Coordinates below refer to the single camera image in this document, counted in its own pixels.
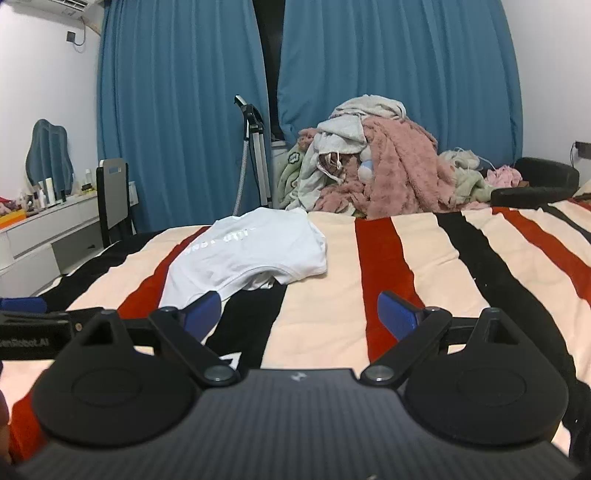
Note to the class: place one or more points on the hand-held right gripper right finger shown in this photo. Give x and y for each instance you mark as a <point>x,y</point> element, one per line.
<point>397,318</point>

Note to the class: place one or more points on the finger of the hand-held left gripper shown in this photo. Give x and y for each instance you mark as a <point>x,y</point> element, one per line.
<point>23,305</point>

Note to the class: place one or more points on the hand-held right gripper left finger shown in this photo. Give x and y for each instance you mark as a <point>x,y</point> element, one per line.
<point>203,316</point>

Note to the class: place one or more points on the white T-shirt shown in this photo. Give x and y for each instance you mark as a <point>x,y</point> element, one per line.
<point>249,249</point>

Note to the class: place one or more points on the pile of crumpled clothes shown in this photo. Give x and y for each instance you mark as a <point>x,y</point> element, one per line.
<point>406,166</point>

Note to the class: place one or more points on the white dresser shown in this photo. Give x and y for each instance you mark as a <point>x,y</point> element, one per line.
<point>37,230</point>

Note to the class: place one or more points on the striped blanket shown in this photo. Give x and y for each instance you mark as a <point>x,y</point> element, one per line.
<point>323,277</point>

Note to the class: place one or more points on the yellow box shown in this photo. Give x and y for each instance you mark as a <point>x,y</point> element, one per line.
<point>11,218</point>

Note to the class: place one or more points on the group of cosmetic bottles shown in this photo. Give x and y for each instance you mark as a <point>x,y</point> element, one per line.
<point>46,191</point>

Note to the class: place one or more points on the black chair with grey back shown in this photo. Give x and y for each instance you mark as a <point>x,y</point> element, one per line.
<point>113,194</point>

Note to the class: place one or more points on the pale green garment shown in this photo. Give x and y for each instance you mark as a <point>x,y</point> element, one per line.
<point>466,184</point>

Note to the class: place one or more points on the wavy blue-framed mirror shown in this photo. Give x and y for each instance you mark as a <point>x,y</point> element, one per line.
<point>48,152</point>

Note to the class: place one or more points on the green floral blanket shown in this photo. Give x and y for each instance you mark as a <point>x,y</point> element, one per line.
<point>288,170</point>

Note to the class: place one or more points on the pink knitted garment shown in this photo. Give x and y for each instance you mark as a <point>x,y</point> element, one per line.
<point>505,176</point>

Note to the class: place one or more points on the grey hoodie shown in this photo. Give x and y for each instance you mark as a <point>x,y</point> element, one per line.
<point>341,134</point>

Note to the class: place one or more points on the black fluffy garment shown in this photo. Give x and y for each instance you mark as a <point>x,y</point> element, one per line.
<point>545,180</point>

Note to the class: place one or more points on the blue curtain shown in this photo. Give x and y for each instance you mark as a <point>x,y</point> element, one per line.
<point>415,55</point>
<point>175,115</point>

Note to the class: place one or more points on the cream garment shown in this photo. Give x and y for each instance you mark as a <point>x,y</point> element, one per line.
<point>369,106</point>

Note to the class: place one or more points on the white air conditioner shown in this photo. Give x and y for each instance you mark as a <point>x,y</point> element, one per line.
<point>46,5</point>

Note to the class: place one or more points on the dark wall socket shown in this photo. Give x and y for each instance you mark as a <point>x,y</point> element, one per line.
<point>584,150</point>

